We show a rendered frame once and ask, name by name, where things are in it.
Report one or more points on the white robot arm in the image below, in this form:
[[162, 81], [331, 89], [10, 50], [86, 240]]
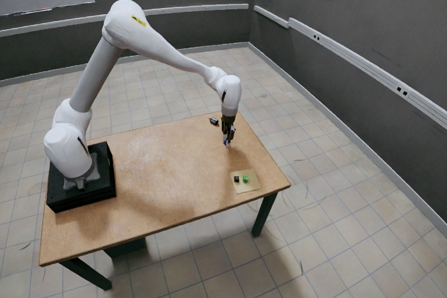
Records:
[[125, 27]]

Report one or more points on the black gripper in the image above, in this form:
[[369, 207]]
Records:
[[227, 128]]

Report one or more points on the beige square mat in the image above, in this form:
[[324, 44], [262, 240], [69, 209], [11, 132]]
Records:
[[251, 185]]

